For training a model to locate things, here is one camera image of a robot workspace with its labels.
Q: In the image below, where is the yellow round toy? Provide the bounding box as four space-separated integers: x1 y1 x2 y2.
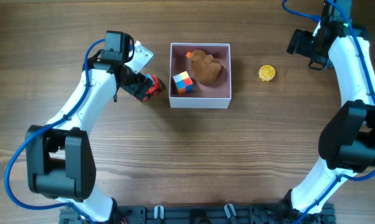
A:
259 65 276 82

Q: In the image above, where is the multicolour puzzle cube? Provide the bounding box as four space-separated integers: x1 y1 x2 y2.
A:
173 71 193 95

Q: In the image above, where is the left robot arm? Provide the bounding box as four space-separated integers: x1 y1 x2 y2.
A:
26 30 153 223

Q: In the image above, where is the red toy fire truck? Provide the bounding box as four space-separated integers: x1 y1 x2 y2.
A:
142 74 163 101

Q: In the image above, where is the white box pink interior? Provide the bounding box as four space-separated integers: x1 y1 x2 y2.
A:
168 43 232 109

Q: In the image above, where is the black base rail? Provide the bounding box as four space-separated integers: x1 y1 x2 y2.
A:
59 203 336 224

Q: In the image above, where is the brown plush toy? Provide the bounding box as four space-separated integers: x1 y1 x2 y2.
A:
186 50 223 85

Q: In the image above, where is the left blue cable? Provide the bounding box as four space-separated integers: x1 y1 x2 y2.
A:
4 38 106 223

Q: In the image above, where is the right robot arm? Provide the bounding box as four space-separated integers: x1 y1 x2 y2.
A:
275 0 375 223

